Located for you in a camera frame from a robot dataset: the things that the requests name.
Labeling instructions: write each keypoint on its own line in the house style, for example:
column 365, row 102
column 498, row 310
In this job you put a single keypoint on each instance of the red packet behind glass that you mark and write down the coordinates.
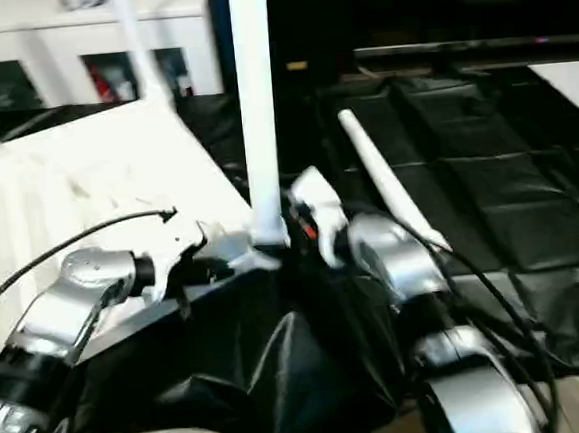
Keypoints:
column 100, row 83

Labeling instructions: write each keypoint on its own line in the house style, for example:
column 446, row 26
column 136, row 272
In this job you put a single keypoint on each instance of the white plastic table top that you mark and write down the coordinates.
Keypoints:
column 115, row 165

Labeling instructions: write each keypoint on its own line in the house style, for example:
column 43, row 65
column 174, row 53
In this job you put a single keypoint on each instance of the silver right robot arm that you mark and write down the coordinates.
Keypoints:
column 403, row 262

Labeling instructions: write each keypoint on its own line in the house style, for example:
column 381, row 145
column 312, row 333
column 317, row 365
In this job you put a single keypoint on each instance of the dark blue upright post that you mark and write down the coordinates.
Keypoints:
column 221, row 36

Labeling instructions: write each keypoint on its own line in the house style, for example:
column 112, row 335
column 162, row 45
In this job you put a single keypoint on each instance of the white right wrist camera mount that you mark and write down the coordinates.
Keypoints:
column 318, row 194

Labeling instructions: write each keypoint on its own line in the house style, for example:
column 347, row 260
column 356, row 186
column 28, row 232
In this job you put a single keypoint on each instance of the white glass-door cabinet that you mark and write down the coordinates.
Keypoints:
column 55, row 39

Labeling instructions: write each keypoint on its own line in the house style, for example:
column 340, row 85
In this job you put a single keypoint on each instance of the small yellow label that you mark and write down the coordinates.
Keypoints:
column 297, row 66

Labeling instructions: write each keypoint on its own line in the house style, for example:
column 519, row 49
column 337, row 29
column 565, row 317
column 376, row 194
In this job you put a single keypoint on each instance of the long black bar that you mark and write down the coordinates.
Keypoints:
column 457, row 52

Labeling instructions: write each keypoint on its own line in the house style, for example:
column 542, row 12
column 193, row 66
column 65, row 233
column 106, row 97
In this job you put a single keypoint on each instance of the black work mat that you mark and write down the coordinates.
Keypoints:
column 470, row 212

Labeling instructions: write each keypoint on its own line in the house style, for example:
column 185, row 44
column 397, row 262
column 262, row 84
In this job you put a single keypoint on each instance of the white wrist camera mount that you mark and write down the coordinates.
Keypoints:
column 171, row 246
column 318, row 194

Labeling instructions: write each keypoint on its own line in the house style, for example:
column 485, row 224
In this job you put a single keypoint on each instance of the flat white sheet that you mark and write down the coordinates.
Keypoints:
column 570, row 89

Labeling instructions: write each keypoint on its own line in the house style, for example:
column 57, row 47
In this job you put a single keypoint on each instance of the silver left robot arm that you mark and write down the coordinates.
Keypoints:
column 61, row 304

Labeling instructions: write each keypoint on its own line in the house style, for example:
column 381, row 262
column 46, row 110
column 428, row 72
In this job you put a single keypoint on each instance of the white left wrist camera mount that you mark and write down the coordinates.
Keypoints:
column 171, row 246

